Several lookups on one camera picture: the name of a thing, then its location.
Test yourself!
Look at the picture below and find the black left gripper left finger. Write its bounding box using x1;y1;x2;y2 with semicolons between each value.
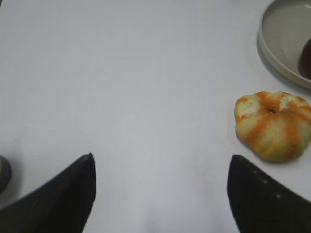
0;153;96;233

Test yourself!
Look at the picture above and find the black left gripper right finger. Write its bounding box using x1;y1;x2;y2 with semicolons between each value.
227;155;311;233

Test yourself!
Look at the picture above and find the dark red apple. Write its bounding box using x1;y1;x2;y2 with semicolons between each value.
298;39;311;80

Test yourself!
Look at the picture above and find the beige round plate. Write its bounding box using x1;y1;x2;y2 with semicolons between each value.
258;0;311;90

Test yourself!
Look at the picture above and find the grey round object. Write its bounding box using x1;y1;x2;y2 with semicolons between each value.
0;156;12;193

